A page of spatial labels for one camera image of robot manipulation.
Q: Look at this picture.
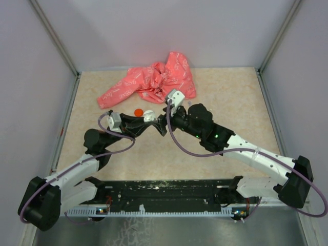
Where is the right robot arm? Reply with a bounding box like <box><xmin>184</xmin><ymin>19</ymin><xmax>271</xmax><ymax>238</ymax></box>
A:
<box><xmin>156</xmin><ymin>104</ymin><xmax>313</xmax><ymax>209</ymax></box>

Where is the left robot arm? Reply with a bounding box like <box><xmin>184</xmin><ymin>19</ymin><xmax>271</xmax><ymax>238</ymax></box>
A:
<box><xmin>17</xmin><ymin>110</ymin><xmax>157</xmax><ymax>231</ymax></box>

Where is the right aluminium frame post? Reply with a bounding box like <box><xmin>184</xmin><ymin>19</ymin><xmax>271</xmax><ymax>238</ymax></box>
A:
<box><xmin>257</xmin><ymin>0</ymin><xmax>303</xmax><ymax>74</ymax></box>

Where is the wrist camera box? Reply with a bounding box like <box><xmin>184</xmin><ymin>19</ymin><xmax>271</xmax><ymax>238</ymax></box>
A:
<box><xmin>107</xmin><ymin>112</ymin><xmax>122</xmax><ymax>133</ymax></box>
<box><xmin>166</xmin><ymin>89</ymin><xmax>185</xmax><ymax>108</ymax></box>

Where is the aluminium frame post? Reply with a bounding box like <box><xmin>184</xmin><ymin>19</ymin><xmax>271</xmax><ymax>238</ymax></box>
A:
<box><xmin>28</xmin><ymin>0</ymin><xmax>80</xmax><ymax>77</ymax></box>
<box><xmin>257</xmin><ymin>0</ymin><xmax>303</xmax><ymax>74</ymax></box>

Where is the white earbud charging case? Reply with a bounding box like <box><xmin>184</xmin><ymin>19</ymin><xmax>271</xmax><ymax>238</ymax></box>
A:
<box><xmin>142</xmin><ymin>110</ymin><xmax>156</xmax><ymax>122</ymax></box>

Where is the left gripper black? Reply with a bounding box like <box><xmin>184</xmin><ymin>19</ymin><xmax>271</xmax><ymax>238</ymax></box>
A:
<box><xmin>102</xmin><ymin>113</ymin><xmax>151</xmax><ymax>149</ymax></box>

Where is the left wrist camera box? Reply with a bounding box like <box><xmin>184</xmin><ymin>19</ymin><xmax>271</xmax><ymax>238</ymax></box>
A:
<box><xmin>107</xmin><ymin>112</ymin><xmax>122</xmax><ymax>133</ymax></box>

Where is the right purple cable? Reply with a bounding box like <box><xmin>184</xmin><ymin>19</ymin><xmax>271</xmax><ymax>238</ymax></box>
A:
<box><xmin>166</xmin><ymin>99</ymin><xmax>328</xmax><ymax>223</ymax></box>

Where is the left aluminium frame post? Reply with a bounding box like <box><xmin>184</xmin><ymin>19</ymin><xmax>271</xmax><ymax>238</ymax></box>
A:
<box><xmin>28</xmin><ymin>0</ymin><xmax>80</xmax><ymax>77</ymax></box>

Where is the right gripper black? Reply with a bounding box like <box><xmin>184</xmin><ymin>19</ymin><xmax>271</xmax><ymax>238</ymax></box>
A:
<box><xmin>151</xmin><ymin>103</ymin><xmax>203</xmax><ymax>140</ymax></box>

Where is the pink printed cloth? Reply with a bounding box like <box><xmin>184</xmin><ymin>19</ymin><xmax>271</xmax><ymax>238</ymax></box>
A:
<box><xmin>97</xmin><ymin>52</ymin><xmax>196</xmax><ymax>109</ymax></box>

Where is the white slotted cable duct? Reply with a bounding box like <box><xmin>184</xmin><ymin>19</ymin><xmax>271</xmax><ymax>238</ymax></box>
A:
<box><xmin>67</xmin><ymin>205</ymin><xmax>235</xmax><ymax>217</ymax></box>

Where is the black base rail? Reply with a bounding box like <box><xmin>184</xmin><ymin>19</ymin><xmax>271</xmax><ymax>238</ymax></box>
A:
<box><xmin>76</xmin><ymin>175</ymin><xmax>247</xmax><ymax>213</ymax></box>

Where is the orange earbud charging case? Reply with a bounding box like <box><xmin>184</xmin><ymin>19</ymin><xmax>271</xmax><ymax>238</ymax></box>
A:
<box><xmin>134</xmin><ymin>108</ymin><xmax>144</xmax><ymax>117</ymax></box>

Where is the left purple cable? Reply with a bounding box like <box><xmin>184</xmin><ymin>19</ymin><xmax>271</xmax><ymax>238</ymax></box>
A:
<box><xmin>19</xmin><ymin>110</ymin><xmax>136</xmax><ymax>226</ymax></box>

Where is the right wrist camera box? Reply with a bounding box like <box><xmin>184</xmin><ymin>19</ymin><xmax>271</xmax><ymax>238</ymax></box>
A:
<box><xmin>166</xmin><ymin>89</ymin><xmax>185</xmax><ymax>108</ymax></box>

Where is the purple cable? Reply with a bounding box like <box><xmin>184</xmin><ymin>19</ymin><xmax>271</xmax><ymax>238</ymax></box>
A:
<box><xmin>166</xmin><ymin>99</ymin><xmax>328</xmax><ymax>223</ymax></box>
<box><xmin>19</xmin><ymin>110</ymin><xmax>136</xmax><ymax>226</ymax></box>

